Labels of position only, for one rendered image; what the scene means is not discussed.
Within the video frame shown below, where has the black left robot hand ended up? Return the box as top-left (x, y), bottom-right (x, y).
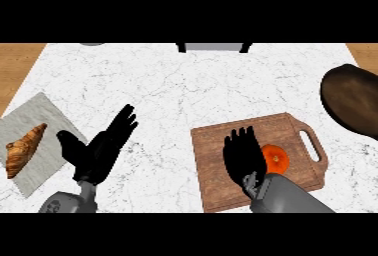
top-left (55, 103), bottom-right (141, 186)

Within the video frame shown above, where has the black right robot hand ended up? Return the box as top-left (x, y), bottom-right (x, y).
top-left (222, 125), bottom-right (269, 190)

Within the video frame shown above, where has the brown wooden cutting board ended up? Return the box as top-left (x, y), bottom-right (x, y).
top-left (190, 112), bottom-right (331, 214)

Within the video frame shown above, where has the orange squash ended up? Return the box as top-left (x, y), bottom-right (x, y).
top-left (261, 143), bottom-right (292, 176)

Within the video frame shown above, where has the dark brown pan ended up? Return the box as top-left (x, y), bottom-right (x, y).
top-left (320, 63), bottom-right (378, 141)

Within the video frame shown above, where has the brown croissant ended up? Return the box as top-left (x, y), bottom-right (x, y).
top-left (5, 122), bottom-right (49, 180)

